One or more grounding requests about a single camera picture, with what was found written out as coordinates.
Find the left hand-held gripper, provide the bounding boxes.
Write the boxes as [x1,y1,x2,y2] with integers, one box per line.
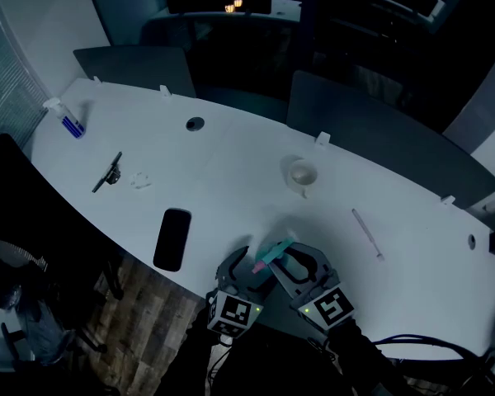
[205,245,276,339]

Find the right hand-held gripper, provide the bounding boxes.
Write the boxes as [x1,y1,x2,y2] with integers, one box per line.
[267,242,356,333]

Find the teal spray bottle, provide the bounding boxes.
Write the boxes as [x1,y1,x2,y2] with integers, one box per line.
[258,238,295,263]

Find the person's left forearm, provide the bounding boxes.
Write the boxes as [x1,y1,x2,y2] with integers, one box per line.
[153,309,234,396]

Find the person's right forearm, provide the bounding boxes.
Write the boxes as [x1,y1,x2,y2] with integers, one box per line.
[326,318,416,396]

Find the thin translucent tube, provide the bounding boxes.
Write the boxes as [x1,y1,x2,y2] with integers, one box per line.
[351,208,386,262]

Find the black smartphone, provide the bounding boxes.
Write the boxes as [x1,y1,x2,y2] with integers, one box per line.
[153,207,192,273]

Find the white cup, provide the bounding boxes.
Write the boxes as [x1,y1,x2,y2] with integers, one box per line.
[287,158,319,200]

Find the large dark desk divider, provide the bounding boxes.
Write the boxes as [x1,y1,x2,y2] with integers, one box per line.
[285,69,495,210]

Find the black phone stand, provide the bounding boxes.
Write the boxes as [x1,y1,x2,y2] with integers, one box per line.
[91,151,124,194]

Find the grey office chair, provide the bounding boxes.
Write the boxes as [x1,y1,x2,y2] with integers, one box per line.
[0,236,109,371]

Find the black office chair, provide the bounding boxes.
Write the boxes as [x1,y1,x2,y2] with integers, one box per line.
[0,133,125,303]

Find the small dark desk divider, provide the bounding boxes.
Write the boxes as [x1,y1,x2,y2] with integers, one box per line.
[73,45,197,99]

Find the white blue-label trigger sprayer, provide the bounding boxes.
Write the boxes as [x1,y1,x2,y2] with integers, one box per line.
[42,97,86,140]

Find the window blinds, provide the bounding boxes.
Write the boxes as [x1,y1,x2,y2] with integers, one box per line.
[0,0,50,150]

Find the small clear plastic ring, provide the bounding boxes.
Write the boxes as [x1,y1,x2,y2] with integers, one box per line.
[129,172,154,191]

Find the black cables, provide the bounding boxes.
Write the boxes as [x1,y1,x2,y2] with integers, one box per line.
[370,333,495,373]

